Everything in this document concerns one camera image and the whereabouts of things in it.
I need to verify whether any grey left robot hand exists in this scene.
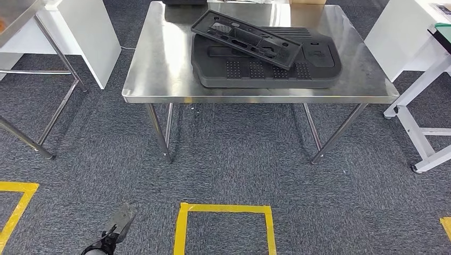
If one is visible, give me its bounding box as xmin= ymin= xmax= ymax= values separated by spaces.
xmin=103 ymin=202 xmax=138 ymax=244

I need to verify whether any black plastic panel with cutouts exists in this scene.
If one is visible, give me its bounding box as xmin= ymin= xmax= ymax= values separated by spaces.
xmin=190 ymin=9 xmax=304 ymax=71

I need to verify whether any stainless steel workbench table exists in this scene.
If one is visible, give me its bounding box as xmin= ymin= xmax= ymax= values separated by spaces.
xmin=121 ymin=0 xmax=400 ymax=165

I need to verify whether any yellow floor tape square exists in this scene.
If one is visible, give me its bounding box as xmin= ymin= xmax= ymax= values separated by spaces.
xmin=0 ymin=181 xmax=39 ymax=253
xmin=173 ymin=202 xmax=278 ymax=255
xmin=439 ymin=216 xmax=451 ymax=242

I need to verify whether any white desk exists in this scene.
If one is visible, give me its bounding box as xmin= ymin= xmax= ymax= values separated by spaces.
xmin=364 ymin=0 xmax=451 ymax=82
xmin=0 ymin=0 xmax=122 ymax=90

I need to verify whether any large black moulded panel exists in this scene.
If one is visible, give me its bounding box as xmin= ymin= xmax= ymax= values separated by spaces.
xmin=190 ymin=26 xmax=343 ymax=89

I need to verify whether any steel table with tube legs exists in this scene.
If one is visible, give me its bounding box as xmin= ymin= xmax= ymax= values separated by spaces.
xmin=0 ymin=0 xmax=89 ymax=161

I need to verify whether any white frame table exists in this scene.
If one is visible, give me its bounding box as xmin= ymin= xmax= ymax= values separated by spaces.
xmin=383 ymin=22 xmax=451 ymax=175

